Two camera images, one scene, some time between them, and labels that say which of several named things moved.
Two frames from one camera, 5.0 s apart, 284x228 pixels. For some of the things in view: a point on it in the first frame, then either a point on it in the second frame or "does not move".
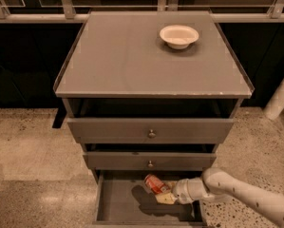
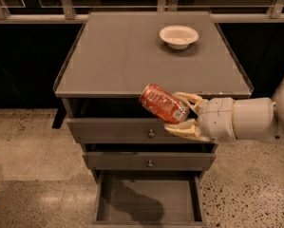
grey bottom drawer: (123, 200) does not move
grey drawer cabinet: (149, 118) does not move
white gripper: (180, 190) -> (217, 118)
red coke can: (157, 184) -> (163, 104)
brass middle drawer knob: (150, 164) does not move
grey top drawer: (150, 130) does not move
